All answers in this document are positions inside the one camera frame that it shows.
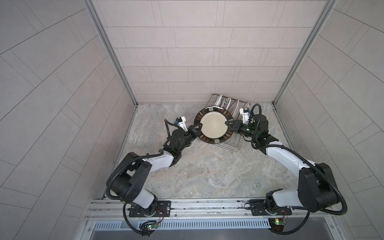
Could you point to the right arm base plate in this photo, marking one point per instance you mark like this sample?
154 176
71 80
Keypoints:
265 207

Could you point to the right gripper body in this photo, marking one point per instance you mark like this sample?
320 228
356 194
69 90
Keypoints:
246 130

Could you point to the left circuit board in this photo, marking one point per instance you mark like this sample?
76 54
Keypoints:
148 226

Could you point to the dark rimmed beige plate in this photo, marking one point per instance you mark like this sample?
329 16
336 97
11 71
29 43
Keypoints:
214 131

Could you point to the white red-pattern plate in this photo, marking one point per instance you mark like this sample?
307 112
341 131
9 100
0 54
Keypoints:
235 111

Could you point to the blue striped white plate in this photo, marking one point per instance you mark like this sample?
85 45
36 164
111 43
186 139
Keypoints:
227 103

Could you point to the circuit board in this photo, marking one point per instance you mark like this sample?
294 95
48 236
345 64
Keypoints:
277 225
148 226

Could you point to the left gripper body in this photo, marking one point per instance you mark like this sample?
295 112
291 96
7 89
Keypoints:
189 136

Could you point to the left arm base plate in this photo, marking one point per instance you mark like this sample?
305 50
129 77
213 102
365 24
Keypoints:
157 209

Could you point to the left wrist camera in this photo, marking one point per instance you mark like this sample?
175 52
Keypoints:
181 122

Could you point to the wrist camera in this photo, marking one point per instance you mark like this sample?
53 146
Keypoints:
246 115
181 122

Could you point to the right circuit board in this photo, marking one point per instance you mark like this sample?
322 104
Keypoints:
277 225

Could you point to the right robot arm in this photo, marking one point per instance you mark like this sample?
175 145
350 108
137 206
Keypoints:
317 189

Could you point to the red rimmed text plate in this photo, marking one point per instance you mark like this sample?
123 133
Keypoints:
244 106

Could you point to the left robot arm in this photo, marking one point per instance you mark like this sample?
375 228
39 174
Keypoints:
126 182

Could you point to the watermelon pattern plate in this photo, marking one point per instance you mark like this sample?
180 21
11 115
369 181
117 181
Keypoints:
218 101

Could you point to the aluminium mounting rail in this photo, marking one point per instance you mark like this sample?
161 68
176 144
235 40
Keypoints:
185 209

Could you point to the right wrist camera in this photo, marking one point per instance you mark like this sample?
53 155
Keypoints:
246 115

